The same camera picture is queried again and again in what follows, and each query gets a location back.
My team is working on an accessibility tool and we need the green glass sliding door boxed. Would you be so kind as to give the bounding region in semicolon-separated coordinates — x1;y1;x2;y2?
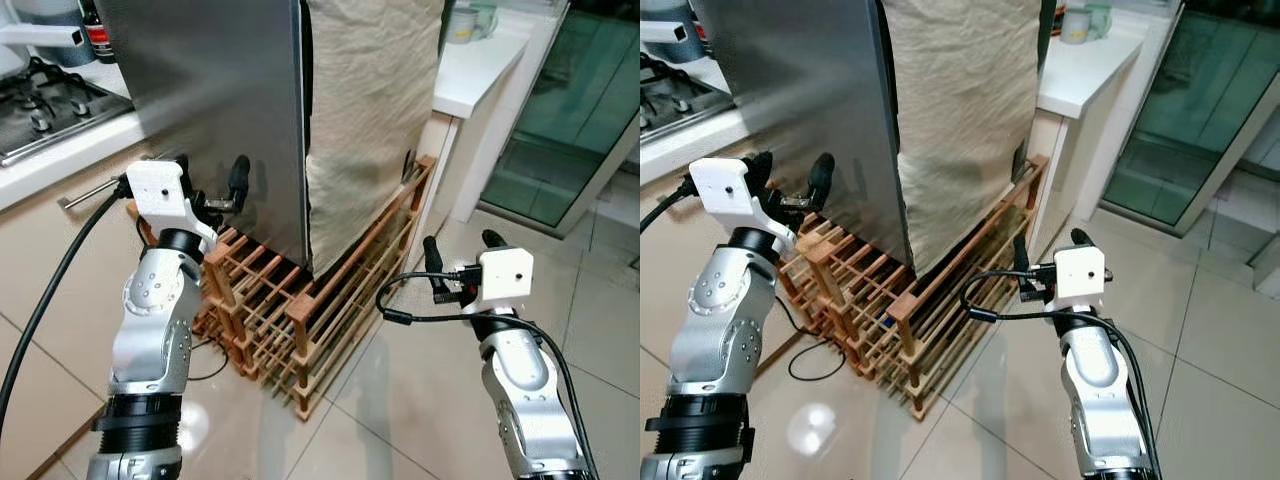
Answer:
1100;8;1280;236
478;8;641;229

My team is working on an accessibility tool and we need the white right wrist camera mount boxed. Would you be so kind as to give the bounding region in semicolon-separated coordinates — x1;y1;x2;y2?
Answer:
1052;243;1108;311
475;247;535;314

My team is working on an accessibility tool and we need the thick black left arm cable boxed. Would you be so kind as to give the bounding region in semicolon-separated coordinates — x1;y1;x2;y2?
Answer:
640;178;701;233
0;180;136;441

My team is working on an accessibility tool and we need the thin black power cable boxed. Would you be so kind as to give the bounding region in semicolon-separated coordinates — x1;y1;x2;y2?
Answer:
778;295;851;383
188;335;231;383

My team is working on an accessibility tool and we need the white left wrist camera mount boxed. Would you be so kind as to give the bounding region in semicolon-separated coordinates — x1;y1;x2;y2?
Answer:
688;157;801;251
125;160;221;253

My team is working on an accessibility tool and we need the stainless steel fridge door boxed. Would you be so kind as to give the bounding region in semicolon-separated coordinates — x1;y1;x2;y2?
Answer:
95;0;313;273
690;0;916;273

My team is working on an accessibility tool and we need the steel cabinet bar handle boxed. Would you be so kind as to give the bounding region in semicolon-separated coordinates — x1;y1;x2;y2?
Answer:
57;177;128;210

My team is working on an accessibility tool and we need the steel gas hob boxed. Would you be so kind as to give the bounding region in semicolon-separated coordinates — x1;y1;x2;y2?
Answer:
640;50;736;141
0;55;136;168

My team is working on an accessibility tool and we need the beige crumpled cloth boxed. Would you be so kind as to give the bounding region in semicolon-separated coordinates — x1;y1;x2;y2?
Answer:
303;0;447;278
880;0;1043;276

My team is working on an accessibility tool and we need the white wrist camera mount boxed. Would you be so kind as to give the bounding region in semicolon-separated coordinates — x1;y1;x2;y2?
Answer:
125;160;221;253
1052;243;1108;311
475;247;535;314
688;157;801;251

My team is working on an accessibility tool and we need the white side counter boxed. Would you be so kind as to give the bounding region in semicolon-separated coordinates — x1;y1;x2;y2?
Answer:
1030;10;1186;223
430;8;571;223

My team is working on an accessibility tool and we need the white cup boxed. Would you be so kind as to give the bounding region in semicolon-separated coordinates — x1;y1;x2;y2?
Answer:
445;5;481;44
1060;5;1093;44

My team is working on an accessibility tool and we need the wooden wine rack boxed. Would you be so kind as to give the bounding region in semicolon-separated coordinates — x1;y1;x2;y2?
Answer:
778;153;1051;421
128;153;438;421

